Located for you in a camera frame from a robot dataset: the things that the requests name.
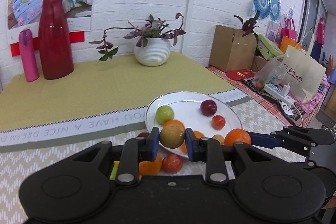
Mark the hanging red garment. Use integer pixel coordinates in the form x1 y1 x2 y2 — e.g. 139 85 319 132
316 17 326 45

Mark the cardboard box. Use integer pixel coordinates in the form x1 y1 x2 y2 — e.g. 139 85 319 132
209 25 259 73

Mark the lilac wall picture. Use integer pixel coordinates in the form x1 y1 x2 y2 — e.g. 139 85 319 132
266 21 282 42

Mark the red envelope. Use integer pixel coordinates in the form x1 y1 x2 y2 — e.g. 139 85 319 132
226 69 256 80

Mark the white round device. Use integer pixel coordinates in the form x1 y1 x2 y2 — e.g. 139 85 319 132
280 103 294 117

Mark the olive and chevron tablecloth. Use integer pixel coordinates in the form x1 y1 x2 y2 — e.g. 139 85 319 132
0 52 289 216

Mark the wall poster with bedding pictures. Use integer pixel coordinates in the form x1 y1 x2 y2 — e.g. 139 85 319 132
7 0 99 57

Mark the medium blue round fan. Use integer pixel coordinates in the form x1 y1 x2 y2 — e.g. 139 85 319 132
269 0 282 21

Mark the potted plant in white pot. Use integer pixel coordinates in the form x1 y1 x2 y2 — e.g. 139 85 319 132
89 13 187 66

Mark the pink gift bag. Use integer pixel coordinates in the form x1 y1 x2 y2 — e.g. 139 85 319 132
281 18 297 39

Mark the beige paper bag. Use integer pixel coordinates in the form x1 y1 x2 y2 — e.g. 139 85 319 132
282 45 327 103

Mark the white power strip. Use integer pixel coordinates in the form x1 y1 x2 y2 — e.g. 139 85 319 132
263 83 296 106

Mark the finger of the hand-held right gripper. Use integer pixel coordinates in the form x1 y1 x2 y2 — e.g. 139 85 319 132
248 126 330 150
282 148 317 169

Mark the pink thermos bottle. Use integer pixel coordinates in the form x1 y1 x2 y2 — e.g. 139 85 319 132
18 29 40 82

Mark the pink floral cloth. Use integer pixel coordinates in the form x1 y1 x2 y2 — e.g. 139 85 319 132
294 77 331 119

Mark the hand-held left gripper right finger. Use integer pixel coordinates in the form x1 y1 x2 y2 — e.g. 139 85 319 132
184 128 265 186

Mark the red thermos jug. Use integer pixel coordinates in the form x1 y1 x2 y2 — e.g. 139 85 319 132
38 0 75 80

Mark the large orange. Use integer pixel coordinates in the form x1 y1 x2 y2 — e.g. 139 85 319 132
139 153 163 176
224 128 252 147

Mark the orange plaid cloth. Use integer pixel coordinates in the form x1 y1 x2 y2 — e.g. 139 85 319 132
206 65 297 127

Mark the white plate with dark rim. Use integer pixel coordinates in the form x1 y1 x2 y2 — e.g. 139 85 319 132
145 91 243 160

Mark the brown kiwi fruit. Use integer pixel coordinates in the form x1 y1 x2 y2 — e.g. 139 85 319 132
160 125 185 149

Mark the dark purple plant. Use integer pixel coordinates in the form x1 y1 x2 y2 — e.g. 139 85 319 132
233 11 260 42

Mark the orange gift bag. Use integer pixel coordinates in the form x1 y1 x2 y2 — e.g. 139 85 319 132
280 36 302 54

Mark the green jujube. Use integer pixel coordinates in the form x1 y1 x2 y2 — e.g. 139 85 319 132
110 161 120 180
156 105 175 125

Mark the clear plastic bag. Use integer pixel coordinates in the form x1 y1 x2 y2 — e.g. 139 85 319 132
252 58 285 89

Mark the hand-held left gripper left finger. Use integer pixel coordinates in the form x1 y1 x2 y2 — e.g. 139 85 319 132
68 127 160 186

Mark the dark patterned cloth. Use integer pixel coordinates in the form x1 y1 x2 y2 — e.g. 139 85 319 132
243 77 305 125

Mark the green box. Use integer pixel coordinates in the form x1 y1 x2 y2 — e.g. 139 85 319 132
256 34 284 61

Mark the tan longan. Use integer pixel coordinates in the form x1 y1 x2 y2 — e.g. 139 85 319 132
211 134 225 146

